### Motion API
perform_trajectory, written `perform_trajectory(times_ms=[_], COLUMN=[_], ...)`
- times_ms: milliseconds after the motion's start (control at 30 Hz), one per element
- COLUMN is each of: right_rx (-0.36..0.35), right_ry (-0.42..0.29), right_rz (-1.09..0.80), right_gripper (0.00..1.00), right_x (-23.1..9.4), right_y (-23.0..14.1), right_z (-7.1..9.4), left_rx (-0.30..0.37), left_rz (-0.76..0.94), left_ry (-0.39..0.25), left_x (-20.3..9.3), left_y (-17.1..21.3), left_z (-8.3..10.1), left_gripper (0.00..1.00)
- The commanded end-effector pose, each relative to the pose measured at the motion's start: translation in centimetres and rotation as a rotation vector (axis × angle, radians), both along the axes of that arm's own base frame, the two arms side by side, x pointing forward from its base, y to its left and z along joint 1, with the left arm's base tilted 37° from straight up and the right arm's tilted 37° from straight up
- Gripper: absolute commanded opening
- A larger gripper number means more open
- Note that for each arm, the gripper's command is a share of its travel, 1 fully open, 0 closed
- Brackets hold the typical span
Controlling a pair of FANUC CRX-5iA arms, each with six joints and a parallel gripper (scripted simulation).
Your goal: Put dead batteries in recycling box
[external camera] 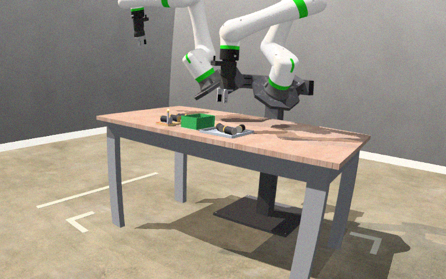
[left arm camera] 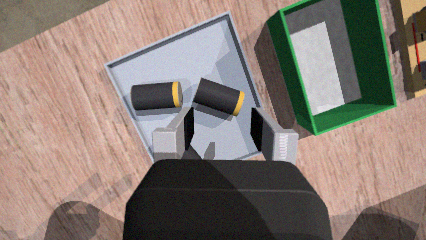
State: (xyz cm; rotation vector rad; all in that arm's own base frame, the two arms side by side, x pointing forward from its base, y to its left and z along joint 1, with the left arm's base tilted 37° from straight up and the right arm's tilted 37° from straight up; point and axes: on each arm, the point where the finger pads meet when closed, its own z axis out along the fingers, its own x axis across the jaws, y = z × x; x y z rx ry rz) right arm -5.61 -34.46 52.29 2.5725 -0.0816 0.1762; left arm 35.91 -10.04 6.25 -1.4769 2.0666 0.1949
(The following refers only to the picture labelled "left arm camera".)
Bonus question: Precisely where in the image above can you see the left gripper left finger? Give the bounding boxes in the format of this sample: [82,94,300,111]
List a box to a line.
[152,107,194,163]

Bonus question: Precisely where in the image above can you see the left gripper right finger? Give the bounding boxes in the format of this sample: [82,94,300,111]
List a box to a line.
[250,107,299,165]

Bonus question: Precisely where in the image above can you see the green open-top box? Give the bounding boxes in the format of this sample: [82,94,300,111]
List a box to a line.
[266,0,397,136]

